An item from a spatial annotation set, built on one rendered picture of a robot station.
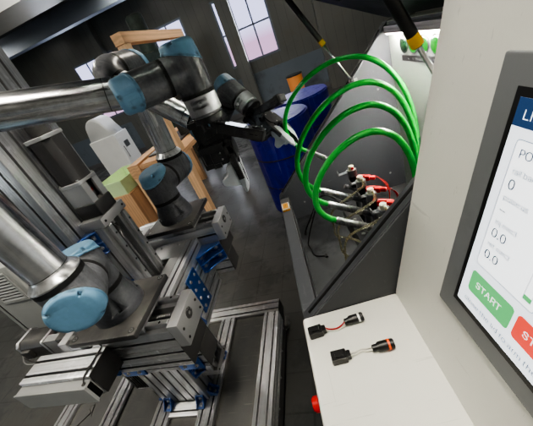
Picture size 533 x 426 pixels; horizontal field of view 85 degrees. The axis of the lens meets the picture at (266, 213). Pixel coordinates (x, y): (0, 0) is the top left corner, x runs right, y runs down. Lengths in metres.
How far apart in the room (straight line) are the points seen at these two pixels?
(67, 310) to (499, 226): 0.76
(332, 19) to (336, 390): 7.41
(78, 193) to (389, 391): 0.97
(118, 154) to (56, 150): 6.63
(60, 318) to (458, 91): 0.81
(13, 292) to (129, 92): 0.91
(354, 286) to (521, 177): 0.40
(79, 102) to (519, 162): 0.76
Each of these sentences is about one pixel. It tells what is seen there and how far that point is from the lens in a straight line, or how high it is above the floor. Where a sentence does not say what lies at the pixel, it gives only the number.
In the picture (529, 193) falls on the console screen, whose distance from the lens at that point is 0.39.
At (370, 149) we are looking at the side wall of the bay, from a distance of 1.27.
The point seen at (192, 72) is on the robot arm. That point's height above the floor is 1.53.
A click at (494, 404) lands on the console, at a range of 0.54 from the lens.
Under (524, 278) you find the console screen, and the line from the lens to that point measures 0.41.
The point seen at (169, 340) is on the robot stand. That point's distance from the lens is 0.95.
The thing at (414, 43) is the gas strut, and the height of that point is 1.46.
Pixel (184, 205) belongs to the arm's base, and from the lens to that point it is 1.28.
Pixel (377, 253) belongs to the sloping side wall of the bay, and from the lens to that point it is 0.64.
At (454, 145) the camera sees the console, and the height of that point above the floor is 1.33.
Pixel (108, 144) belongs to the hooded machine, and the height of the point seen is 0.78.
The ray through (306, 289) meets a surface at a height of 0.95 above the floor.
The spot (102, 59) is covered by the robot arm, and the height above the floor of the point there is 1.66.
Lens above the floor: 1.54
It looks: 29 degrees down
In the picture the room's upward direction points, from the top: 23 degrees counter-clockwise
